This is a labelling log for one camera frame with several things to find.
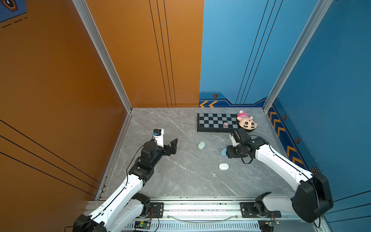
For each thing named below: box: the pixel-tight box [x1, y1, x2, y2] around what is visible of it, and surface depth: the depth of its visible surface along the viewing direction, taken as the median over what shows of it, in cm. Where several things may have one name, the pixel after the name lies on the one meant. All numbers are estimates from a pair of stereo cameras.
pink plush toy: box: [236, 110, 258, 131], surface depth 102 cm
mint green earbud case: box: [198, 141, 206, 150], surface depth 98 cm
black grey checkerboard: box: [197, 113, 240, 133], surface depth 109 cm
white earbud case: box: [218, 162, 230, 171], surface depth 89 cm
